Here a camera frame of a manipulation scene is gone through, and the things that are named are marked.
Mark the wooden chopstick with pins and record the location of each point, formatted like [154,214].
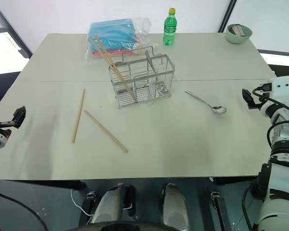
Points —
[78,116]
[105,131]
[98,51]
[103,51]

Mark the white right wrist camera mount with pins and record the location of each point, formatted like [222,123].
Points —
[281,86]

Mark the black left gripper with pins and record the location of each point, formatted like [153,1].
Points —
[4,124]

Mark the clear bag of blue cloths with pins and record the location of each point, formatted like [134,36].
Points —
[113,33]

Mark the dark round robot waist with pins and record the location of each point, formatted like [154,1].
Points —
[129,226]

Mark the green plastic bottle yellow cap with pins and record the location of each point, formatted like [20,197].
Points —
[169,29]

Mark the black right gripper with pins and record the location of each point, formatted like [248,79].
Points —
[257,104]

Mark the dark diagonal window beam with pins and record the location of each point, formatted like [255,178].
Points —
[12,31]

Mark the dark slanted pole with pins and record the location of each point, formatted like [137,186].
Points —
[227,15]

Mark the silver metal spoon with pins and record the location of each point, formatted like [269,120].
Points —
[219,109]

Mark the grey rounded robot foot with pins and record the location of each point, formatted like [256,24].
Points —
[113,204]
[174,207]

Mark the pale green bowl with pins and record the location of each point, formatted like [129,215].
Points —
[238,38]

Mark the pinkish sticks in bowl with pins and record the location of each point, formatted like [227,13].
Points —
[238,30]

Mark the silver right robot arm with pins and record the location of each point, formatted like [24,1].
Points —
[282,168]

